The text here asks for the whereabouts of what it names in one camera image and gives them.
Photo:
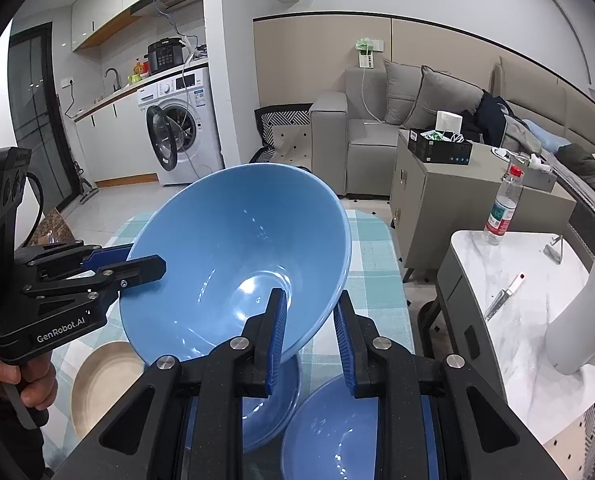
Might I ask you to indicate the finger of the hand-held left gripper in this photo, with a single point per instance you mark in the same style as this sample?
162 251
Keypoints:
137 270
107 256

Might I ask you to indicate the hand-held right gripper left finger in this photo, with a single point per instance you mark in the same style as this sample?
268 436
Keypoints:
275 350

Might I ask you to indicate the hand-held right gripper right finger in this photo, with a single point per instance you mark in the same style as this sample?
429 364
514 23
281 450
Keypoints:
347 355

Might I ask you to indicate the blue bowl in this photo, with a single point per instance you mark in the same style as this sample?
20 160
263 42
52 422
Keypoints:
327 435
277 410
227 230

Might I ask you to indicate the beige round plate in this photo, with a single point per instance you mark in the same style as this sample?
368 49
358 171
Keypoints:
107 390

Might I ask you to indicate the person's left forearm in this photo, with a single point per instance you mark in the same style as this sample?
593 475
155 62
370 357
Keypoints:
2 440

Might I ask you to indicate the person's left hand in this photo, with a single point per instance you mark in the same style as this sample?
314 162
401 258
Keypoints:
37 385

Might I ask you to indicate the brown patterned board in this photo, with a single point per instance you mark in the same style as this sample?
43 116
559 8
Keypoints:
52 227

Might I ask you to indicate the floor mop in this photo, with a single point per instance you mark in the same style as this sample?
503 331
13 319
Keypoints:
84 190

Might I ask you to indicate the white kitchen counter cabinet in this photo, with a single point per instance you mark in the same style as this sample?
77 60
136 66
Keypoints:
112 140

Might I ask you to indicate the black framed glass door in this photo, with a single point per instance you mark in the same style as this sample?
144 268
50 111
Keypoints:
32 110

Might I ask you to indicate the white marble side table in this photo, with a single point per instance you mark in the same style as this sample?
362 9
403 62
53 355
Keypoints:
477 260

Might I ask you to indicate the knife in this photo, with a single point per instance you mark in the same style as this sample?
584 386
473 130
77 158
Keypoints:
500 300

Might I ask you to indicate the kitchen faucet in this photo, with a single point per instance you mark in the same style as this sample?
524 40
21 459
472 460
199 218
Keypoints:
112 74

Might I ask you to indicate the grey side cabinet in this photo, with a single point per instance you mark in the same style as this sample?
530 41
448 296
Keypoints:
452 200

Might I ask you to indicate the white washing machine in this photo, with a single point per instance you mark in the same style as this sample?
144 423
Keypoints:
197 90

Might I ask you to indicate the black pressure cooker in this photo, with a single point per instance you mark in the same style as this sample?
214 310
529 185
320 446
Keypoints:
167 55

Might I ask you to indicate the clear plastic water bottle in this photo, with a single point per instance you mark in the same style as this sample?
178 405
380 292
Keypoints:
501 210

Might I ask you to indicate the black box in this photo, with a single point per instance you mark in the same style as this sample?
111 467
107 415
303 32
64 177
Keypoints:
440 150

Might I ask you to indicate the small clear stand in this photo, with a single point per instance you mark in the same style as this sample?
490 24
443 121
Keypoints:
555 251

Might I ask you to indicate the white electric kettle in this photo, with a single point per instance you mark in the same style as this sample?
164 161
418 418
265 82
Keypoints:
582 320

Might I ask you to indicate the white upper kitchen cabinets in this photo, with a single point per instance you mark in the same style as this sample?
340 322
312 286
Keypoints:
102 5

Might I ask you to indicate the white box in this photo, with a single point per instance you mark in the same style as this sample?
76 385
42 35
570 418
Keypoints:
450 121

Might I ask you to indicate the grey sofa cushion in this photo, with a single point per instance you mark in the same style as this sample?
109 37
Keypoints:
402 90
442 97

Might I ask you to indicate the dark clothing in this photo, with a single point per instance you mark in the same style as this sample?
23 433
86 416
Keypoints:
492 120

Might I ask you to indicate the green wall charger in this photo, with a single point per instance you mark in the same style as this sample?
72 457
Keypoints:
370 52

